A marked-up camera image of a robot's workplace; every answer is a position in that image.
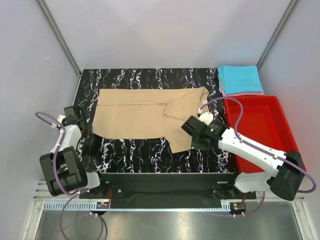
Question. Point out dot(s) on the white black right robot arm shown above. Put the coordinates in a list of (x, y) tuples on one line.
[(282, 173)]

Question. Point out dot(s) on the red plastic bin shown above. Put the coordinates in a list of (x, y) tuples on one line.
[(263, 121)]

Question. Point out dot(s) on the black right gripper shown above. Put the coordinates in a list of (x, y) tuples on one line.
[(195, 145)]

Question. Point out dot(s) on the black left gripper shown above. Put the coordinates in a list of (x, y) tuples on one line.
[(88, 130)]

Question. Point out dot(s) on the folded light blue t shirt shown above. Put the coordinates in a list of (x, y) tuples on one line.
[(239, 79)]

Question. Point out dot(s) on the white slotted cable duct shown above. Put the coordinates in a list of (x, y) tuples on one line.
[(77, 205)]

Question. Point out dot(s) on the beige t shirt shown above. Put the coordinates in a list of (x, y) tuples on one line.
[(148, 114)]

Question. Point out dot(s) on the aluminium corner post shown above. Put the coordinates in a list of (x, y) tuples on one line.
[(277, 31), (58, 35)]

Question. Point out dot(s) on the right aluminium corner post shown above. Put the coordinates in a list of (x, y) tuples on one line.
[(277, 31)]

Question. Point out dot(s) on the left aluminium corner post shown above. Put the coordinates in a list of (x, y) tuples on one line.
[(58, 35)]

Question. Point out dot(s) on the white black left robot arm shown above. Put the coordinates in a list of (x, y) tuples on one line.
[(63, 171)]

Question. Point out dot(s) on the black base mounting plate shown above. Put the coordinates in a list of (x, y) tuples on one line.
[(166, 191)]

